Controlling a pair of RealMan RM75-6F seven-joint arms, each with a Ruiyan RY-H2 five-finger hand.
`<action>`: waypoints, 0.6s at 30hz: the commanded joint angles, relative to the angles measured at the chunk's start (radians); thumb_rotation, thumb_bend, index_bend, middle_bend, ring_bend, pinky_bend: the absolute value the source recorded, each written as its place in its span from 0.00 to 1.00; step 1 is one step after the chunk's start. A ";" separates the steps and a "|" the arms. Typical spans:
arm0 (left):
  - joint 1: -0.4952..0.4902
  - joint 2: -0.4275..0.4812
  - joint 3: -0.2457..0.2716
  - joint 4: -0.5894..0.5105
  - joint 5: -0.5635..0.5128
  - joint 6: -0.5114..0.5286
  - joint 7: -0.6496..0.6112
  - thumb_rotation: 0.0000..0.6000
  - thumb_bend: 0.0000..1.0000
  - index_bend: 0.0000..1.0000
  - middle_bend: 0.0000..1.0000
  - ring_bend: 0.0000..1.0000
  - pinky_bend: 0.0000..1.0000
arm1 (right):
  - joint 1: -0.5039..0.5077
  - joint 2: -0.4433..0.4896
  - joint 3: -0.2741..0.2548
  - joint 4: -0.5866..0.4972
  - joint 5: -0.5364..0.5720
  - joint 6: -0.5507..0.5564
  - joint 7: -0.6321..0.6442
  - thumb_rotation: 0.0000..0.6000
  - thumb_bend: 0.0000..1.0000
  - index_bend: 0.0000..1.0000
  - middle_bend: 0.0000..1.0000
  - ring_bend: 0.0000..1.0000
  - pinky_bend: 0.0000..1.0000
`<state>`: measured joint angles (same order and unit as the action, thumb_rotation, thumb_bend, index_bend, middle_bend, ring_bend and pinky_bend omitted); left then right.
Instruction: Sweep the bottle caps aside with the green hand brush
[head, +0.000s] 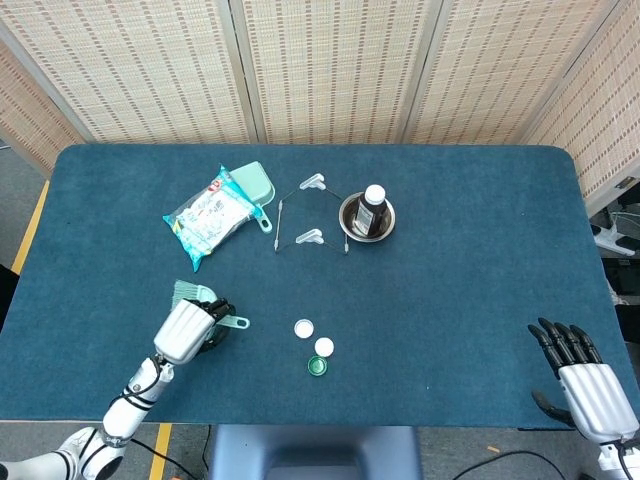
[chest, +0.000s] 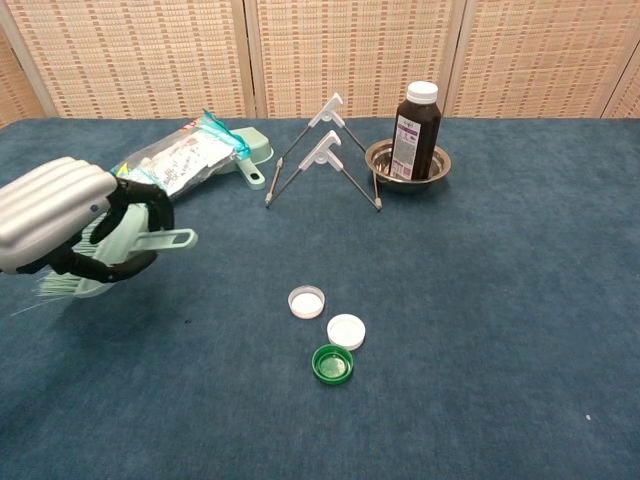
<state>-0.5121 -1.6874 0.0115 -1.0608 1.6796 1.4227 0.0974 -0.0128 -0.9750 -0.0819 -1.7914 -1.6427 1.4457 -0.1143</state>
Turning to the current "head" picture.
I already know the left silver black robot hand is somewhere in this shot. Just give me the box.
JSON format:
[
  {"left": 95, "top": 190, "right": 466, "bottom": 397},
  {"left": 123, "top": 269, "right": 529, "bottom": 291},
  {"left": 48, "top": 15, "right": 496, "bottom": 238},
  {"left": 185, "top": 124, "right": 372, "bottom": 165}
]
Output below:
[{"left": 152, "top": 295, "right": 236, "bottom": 365}]

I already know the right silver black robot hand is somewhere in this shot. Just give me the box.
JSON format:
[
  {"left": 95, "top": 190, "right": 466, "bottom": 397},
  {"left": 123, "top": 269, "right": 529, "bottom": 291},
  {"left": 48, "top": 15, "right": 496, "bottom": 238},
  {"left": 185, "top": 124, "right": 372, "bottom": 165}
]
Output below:
[{"left": 527, "top": 317, "right": 640, "bottom": 445}]

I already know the small green hand broom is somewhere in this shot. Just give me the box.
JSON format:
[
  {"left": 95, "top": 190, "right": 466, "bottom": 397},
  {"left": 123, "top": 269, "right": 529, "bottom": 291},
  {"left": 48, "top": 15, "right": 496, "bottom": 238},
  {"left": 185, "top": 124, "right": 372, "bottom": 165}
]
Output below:
[{"left": 170, "top": 279, "right": 251, "bottom": 331}]

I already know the dark brown bottle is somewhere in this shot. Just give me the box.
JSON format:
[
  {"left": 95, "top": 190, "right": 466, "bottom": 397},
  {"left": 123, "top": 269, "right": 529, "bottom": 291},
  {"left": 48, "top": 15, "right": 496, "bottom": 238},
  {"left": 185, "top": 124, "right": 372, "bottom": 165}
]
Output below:
[{"left": 353, "top": 183, "right": 393, "bottom": 234}]

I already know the white snack bag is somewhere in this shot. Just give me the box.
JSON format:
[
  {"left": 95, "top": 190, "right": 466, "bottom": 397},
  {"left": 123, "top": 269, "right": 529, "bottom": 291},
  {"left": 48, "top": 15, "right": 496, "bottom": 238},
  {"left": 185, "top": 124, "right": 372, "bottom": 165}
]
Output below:
[{"left": 162, "top": 163, "right": 264, "bottom": 274}]

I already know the green plastic dustpan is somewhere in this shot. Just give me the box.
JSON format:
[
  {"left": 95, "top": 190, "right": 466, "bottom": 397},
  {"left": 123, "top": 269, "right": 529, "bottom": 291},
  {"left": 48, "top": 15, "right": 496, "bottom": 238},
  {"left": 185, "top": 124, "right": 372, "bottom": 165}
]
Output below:
[{"left": 228, "top": 160, "right": 277, "bottom": 235}]

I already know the blue felt table cover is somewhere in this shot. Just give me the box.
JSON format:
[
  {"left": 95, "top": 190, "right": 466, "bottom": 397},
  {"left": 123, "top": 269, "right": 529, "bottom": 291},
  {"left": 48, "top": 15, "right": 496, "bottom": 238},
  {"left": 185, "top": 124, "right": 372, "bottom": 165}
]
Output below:
[{"left": 0, "top": 144, "right": 640, "bottom": 431}]

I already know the blue robot torso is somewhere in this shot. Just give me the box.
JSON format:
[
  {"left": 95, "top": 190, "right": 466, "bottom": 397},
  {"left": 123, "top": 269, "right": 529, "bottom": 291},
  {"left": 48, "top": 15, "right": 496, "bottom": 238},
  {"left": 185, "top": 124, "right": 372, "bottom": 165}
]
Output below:
[{"left": 207, "top": 424, "right": 424, "bottom": 480}]

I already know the stainless steel bowl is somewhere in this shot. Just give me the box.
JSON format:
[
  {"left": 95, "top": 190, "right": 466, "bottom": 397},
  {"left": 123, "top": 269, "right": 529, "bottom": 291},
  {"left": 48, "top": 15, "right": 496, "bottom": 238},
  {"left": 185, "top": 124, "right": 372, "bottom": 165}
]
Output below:
[{"left": 338, "top": 191, "right": 397, "bottom": 244}]

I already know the woven folding screen panel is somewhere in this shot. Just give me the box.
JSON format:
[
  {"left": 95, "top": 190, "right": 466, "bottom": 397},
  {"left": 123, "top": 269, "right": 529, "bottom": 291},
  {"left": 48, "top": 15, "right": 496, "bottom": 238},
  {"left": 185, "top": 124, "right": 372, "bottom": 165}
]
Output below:
[
  {"left": 0, "top": 39, "right": 86, "bottom": 176},
  {"left": 519, "top": 0, "right": 640, "bottom": 216},
  {"left": 402, "top": 0, "right": 621, "bottom": 146},
  {"left": 229, "top": 0, "right": 444, "bottom": 146},
  {"left": 0, "top": 0, "right": 259, "bottom": 146}
]

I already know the black floor cable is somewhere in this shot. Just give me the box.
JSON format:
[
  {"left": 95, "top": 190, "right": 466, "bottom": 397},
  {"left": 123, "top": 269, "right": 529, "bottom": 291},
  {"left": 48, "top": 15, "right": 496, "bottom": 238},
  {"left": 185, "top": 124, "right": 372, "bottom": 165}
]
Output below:
[{"left": 457, "top": 449, "right": 601, "bottom": 480}]

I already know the wire rack with white clips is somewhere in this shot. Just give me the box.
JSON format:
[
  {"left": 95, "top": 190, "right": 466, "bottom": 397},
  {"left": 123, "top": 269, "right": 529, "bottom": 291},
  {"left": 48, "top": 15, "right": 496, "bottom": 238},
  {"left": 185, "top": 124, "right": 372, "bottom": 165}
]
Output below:
[{"left": 272, "top": 172, "right": 350, "bottom": 256}]

